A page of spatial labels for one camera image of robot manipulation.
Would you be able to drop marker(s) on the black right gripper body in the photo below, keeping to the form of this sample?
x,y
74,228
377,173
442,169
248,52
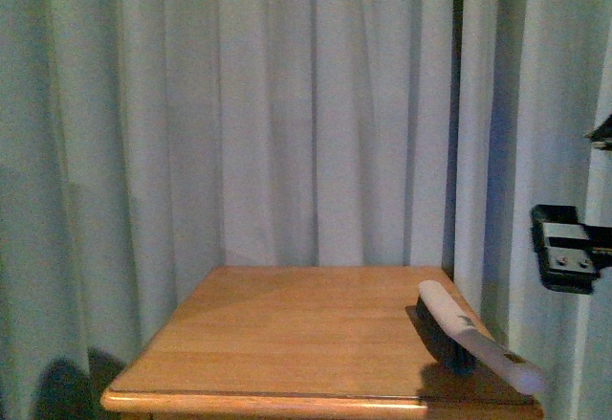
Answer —
x,y
570,254

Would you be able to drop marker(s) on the light green right curtain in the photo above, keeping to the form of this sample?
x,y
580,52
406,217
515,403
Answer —
x,y
535,79

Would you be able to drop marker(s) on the beige hand brush black bristles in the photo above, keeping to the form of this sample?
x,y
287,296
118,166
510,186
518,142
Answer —
x,y
461,345

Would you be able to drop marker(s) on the light green left curtain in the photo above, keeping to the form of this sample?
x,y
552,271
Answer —
x,y
144,142

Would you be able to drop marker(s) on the light green curtain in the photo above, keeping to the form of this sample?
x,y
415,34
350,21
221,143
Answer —
x,y
535,79
144,142

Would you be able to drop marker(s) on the wooden side table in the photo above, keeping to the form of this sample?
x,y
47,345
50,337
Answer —
x,y
306,343

